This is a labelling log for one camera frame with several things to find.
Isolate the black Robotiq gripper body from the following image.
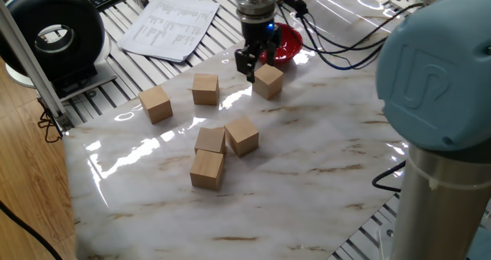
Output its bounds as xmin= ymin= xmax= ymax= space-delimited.
xmin=240 ymin=16 xmax=283 ymax=52

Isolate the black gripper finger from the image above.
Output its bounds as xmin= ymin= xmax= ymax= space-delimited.
xmin=265 ymin=38 xmax=283 ymax=66
xmin=234 ymin=46 xmax=259 ymax=84

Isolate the light wooden cube block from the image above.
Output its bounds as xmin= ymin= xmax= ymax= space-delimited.
xmin=252 ymin=63 xmax=285 ymax=101
xmin=193 ymin=127 xmax=227 ymax=156
xmin=224 ymin=115 xmax=260 ymax=158
xmin=189 ymin=149 xmax=226 ymax=192
xmin=191 ymin=73 xmax=220 ymax=107
xmin=137 ymin=84 xmax=174 ymax=125

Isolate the white printed paper stack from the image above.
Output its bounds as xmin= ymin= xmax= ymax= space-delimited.
xmin=117 ymin=0 xmax=221 ymax=64

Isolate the red glossy bowl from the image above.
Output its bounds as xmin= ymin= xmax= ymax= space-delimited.
xmin=259 ymin=21 xmax=304 ymax=66

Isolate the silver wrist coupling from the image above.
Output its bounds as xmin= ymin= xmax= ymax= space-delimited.
xmin=233 ymin=0 xmax=280 ymax=23

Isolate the white marble pattern board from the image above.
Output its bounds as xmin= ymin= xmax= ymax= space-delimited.
xmin=62 ymin=0 xmax=414 ymax=260

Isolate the black wrist cable with plug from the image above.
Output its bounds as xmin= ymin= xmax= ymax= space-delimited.
xmin=291 ymin=0 xmax=388 ymax=71

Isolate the black ring shaped device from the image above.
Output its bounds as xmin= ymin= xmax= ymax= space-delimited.
xmin=0 ymin=0 xmax=118 ymax=102

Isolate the thin black hanging cable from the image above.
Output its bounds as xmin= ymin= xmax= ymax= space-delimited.
xmin=36 ymin=98 xmax=64 ymax=144

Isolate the thick black floor cable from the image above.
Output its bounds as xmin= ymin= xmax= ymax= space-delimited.
xmin=0 ymin=199 xmax=64 ymax=260

